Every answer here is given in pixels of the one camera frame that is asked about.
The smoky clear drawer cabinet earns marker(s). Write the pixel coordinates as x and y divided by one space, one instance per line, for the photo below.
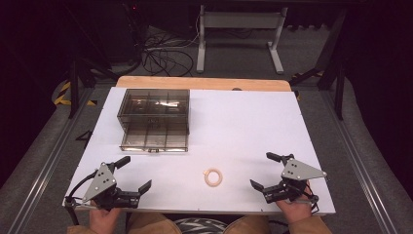
154 102

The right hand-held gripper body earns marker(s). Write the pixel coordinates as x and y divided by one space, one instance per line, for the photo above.
298 171

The person's left hand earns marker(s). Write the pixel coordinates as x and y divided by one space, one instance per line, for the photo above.
101 221

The small black table bracket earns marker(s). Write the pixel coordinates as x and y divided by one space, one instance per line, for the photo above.
85 135

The person's left tan trouser leg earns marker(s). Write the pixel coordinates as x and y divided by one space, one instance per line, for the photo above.
152 225

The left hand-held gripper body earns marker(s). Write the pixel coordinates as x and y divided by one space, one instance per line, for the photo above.
101 182

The black white striped seat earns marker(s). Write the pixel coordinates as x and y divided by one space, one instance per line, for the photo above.
199 226

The white metal stand frame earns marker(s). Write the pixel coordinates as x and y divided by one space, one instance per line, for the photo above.
240 20

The person's right hand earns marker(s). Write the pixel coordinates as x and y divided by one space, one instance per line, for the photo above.
297 210

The black metal stand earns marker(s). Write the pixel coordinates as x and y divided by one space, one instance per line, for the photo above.
334 65
81 70

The person's right tan trouser leg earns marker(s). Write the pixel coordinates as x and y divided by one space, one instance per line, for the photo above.
248 226

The wooden table board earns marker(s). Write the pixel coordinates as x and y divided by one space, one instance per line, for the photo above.
201 83

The aluminium floor rail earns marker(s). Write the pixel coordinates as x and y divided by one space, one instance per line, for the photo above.
352 156
48 162

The person's right tan sleeve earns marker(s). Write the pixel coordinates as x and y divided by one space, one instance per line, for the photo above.
311 226

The person's tan sleeve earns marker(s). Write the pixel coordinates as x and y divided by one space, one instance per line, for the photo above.
79 230
311 226

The yellow black hazard tape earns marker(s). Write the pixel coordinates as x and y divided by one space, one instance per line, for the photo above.
63 94

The person's left tan sleeve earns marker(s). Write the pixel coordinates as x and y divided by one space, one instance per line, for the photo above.
79 230

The person's tan trouser leg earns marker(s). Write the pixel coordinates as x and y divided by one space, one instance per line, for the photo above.
152 225
248 226

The smoky clear divided drawer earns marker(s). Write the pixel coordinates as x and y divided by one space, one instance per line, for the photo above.
155 138

